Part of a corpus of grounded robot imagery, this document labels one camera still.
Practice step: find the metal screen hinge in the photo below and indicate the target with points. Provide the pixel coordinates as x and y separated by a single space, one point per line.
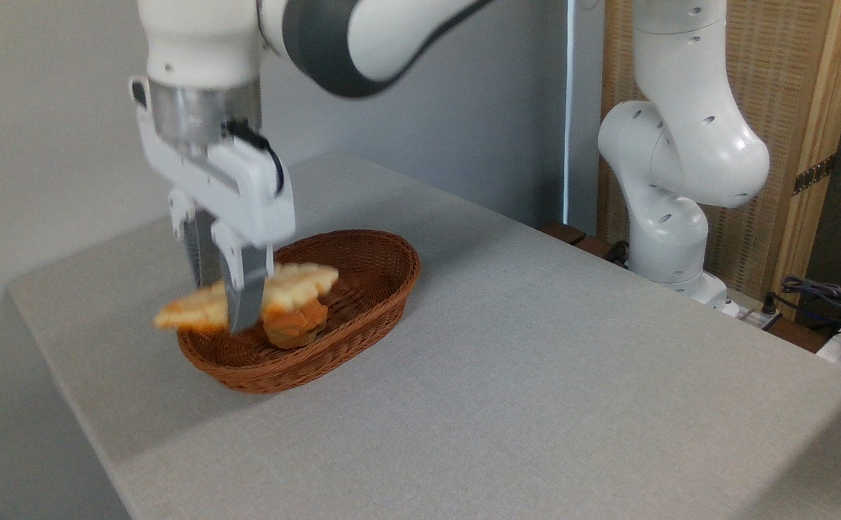
814 174

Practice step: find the brown wicker oval basket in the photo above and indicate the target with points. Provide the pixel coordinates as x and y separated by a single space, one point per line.
363 289

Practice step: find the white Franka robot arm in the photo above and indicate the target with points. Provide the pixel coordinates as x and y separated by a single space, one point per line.
688 144

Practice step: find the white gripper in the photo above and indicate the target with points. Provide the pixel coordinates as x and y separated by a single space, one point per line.
247 195

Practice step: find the leaf-shaped bread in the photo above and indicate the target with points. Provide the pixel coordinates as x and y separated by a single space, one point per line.
298 285

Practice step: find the wooden woven folding screen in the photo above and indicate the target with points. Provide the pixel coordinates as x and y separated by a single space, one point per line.
789 87

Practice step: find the round golden bread roll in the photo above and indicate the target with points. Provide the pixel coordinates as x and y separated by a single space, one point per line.
294 325

